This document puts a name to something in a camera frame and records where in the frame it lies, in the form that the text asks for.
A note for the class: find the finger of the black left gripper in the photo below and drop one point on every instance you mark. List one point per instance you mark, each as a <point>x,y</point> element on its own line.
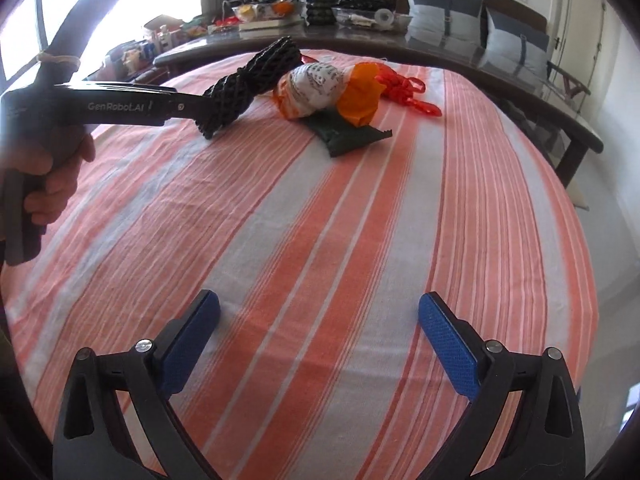
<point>191,106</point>

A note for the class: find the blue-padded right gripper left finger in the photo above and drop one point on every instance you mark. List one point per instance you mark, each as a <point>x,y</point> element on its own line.
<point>92,440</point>

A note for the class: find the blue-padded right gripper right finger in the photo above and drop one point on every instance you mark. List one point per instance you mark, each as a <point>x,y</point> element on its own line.
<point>545,439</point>

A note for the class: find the black foam mesh sleeve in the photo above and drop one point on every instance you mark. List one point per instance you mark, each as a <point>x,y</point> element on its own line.
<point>232,95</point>

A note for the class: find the dark green wrapper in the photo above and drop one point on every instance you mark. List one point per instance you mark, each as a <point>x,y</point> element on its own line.
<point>340,136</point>

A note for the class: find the white orange wrapper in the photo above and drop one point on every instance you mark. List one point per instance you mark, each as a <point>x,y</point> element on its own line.
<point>354,92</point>

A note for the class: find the red plastic bag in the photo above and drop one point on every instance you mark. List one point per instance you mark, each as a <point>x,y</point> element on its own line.
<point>403,91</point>

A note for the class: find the person's left hand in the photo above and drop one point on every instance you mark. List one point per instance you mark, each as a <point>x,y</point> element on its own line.
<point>47,203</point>

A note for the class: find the side table with bottles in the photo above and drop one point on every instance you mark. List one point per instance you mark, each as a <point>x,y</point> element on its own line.
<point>133,61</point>

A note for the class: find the fruit bowl with oranges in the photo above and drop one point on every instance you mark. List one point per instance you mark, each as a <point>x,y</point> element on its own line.
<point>268,15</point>

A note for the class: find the black ribbed vase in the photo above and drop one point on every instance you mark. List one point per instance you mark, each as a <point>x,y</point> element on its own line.
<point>319,12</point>

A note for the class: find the glass tray with tape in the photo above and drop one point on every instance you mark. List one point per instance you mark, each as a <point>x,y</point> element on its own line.
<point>378,15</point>

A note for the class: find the orange striped tablecloth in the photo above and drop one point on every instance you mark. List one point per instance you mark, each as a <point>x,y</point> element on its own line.
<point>318,368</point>

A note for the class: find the cream rolling stool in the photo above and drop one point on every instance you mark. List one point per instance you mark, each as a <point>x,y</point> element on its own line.
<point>576,196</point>

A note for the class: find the grey blue cushion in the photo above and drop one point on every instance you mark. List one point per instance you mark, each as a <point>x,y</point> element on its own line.
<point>515,49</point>
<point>455,25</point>

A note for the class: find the grey blue cushion far right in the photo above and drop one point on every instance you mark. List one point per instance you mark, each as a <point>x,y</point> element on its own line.
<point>515,49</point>

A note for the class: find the white door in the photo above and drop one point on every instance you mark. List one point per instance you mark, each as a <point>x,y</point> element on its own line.
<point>578,47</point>

